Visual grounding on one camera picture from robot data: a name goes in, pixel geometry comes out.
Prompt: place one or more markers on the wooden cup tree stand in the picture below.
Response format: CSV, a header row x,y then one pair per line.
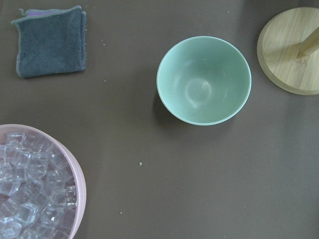
x,y
288,50

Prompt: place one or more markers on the clear ice cubes pile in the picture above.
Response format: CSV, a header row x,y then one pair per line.
x,y
37,189

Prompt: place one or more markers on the pink bowl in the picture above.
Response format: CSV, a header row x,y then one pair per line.
x,y
74,165

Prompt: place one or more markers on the green bowl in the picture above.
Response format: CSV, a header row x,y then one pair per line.
x,y
204,80

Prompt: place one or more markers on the grey folded cloth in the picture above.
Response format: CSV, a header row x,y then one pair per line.
x,y
51,41

